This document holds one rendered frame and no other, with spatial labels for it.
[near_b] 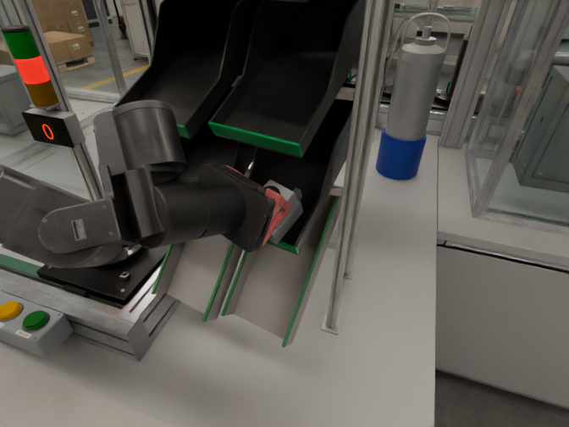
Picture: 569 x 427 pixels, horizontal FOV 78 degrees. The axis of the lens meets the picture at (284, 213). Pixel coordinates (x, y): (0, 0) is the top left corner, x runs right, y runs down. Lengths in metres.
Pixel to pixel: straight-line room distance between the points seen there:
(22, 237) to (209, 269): 0.43
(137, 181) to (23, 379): 0.67
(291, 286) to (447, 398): 1.29
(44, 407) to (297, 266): 0.55
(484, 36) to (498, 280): 0.84
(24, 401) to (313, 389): 0.55
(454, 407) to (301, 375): 1.14
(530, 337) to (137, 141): 1.39
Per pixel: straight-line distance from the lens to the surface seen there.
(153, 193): 0.31
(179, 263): 0.75
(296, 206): 0.49
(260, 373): 0.78
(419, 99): 1.25
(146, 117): 0.34
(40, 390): 0.90
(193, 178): 0.64
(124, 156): 0.34
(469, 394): 1.89
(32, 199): 0.33
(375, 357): 0.82
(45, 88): 0.97
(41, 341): 0.85
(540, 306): 1.39
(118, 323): 0.79
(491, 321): 1.44
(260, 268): 0.68
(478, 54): 1.56
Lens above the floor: 1.55
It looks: 38 degrees down
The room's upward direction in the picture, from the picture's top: straight up
